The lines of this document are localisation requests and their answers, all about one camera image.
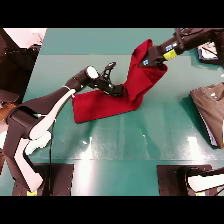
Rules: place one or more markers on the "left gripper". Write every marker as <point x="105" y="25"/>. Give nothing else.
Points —
<point x="111" y="88"/>

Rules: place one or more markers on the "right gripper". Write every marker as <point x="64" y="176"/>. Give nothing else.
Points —
<point x="155" y="56"/>

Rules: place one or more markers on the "red T-shirt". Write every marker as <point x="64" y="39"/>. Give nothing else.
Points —
<point x="100" y="106"/>

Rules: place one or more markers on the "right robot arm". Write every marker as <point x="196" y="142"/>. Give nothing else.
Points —
<point x="195" y="36"/>

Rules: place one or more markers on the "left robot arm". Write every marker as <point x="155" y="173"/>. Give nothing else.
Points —
<point x="43" y="103"/>

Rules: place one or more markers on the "brown garment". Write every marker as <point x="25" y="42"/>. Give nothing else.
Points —
<point x="211" y="110"/>

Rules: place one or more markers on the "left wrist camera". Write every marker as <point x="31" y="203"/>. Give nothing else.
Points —
<point x="108" y="71"/>

